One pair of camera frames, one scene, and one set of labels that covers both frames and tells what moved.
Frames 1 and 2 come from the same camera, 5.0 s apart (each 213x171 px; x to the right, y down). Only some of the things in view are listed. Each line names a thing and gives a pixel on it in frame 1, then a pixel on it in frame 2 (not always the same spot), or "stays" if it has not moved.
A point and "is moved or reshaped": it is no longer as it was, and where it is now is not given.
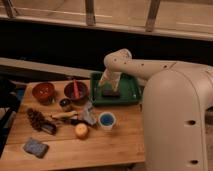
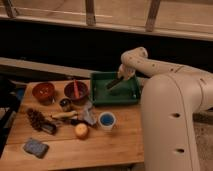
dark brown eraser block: (111, 93) is moved or reshaped
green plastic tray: (129, 88) stays
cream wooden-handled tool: (64, 115) stays
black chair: (11, 96) stays
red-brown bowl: (44, 93) stays
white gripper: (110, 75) to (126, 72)
